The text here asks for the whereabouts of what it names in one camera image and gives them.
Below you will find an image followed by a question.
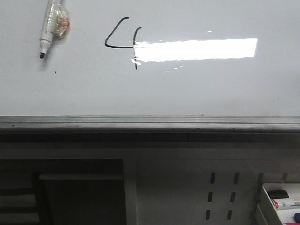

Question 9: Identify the white whiteboard marker with tape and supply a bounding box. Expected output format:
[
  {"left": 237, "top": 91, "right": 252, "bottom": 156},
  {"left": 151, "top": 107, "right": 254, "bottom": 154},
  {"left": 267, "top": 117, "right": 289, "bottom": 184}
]
[{"left": 39, "top": 0, "right": 70, "bottom": 59}]

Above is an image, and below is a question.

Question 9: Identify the white glossy whiteboard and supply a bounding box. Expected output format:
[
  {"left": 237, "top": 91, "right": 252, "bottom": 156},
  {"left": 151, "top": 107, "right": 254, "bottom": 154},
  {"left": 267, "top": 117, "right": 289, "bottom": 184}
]
[{"left": 0, "top": 0, "right": 300, "bottom": 117}]

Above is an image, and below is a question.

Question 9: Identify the white perforated pegboard panel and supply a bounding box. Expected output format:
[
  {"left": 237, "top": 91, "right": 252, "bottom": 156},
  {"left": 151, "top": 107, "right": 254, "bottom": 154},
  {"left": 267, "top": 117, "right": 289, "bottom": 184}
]
[{"left": 123, "top": 149, "right": 300, "bottom": 225}]

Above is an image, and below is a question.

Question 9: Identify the dark open shelf unit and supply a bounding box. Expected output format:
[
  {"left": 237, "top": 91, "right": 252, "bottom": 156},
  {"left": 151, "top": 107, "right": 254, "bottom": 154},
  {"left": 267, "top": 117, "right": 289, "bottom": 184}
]
[{"left": 0, "top": 159, "right": 126, "bottom": 225}]

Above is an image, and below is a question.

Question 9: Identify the white marker storage bin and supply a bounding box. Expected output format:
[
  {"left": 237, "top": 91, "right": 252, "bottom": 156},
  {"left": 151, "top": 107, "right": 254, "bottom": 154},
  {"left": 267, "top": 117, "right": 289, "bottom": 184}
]
[{"left": 255, "top": 183, "right": 300, "bottom": 225}]

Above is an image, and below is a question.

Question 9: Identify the red capped marker in bin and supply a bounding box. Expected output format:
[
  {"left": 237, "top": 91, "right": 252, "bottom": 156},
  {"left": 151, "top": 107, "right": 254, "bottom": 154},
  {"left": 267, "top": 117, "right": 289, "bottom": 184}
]
[{"left": 271, "top": 198, "right": 300, "bottom": 210}]

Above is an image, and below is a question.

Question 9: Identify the blue marker in bin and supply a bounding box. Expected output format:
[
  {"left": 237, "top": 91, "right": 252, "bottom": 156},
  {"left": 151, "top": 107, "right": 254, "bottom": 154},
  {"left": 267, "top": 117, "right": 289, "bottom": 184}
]
[{"left": 294, "top": 213, "right": 300, "bottom": 223}]

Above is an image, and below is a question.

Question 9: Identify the grey aluminium whiteboard frame rail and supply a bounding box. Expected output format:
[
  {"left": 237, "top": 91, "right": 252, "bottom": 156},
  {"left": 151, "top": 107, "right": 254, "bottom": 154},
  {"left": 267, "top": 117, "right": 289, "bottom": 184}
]
[{"left": 0, "top": 115, "right": 300, "bottom": 136}]

